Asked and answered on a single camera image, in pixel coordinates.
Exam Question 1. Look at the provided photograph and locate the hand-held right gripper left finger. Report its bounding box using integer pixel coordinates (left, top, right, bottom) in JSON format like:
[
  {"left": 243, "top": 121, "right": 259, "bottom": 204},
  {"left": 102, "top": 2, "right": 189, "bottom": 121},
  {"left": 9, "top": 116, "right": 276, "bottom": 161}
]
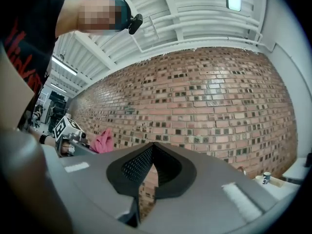
[{"left": 45, "top": 141, "right": 155, "bottom": 234}]

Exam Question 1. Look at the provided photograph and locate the person's head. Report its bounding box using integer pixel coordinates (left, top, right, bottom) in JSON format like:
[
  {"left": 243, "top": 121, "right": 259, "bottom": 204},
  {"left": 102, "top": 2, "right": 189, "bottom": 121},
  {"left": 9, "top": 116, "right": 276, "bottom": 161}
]
[{"left": 55, "top": 0, "right": 131, "bottom": 38}]

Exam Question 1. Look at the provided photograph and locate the white side table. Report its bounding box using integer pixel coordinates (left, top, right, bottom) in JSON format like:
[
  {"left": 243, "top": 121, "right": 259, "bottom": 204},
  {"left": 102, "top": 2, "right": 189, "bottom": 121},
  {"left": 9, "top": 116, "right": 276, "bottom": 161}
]
[{"left": 282, "top": 156, "right": 308, "bottom": 185}]

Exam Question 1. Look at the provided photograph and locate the black head camera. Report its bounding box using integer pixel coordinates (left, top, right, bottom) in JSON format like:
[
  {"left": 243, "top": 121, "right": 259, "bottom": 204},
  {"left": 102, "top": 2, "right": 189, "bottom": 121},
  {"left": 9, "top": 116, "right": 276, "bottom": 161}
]
[{"left": 128, "top": 13, "right": 144, "bottom": 36}]

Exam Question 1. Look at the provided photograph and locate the person in black shirt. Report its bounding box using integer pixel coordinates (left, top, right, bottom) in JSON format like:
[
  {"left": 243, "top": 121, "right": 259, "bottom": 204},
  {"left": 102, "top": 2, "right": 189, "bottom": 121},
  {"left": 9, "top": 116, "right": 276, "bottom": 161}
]
[{"left": 0, "top": 0, "right": 68, "bottom": 131}]

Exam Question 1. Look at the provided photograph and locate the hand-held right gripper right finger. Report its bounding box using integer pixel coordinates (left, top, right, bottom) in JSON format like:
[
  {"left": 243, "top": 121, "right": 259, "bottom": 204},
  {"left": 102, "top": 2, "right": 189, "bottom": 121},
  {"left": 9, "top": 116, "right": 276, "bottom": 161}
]
[{"left": 136, "top": 141, "right": 277, "bottom": 234}]

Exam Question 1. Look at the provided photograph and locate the pink cloth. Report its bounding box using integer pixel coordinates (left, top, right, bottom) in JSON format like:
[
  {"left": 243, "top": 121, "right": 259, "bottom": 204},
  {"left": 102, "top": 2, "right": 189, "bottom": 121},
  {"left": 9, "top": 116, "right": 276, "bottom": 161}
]
[{"left": 89, "top": 128, "right": 114, "bottom": 154}]

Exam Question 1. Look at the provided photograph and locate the person's left hand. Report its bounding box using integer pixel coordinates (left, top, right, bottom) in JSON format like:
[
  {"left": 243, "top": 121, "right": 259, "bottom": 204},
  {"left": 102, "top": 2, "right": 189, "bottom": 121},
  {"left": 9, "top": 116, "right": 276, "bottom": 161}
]
[{"left": 60, "top": 140, "right": 75, "bottom": 156}]

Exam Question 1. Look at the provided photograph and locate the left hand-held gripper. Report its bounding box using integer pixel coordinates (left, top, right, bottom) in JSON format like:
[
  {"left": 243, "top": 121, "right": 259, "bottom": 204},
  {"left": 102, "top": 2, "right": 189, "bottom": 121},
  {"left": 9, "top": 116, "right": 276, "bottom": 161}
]
[{"left": 53, "top": 115, "right": 98, "bottom": 157}]

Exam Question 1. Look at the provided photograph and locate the black equipment rack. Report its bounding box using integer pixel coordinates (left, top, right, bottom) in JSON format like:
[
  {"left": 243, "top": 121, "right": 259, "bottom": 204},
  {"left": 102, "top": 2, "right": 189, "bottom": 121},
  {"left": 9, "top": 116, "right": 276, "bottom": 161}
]
[{"left": 48, "top": 91, "right": 68, "bottom": 131}]

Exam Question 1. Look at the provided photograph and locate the white ceiling pipework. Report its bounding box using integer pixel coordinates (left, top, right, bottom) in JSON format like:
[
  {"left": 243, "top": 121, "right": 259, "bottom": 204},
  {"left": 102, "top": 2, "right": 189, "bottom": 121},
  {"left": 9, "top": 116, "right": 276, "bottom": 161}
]
[{"left": 131, "top": 8, "right": 263, "bottom": 53}]

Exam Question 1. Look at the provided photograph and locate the person's left forearm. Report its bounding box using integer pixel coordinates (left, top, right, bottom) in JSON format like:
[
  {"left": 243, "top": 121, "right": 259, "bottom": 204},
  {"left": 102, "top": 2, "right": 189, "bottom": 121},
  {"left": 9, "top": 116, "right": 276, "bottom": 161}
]
[{"left": 30, "top": 127, "right": 60, "bottom": 148}]

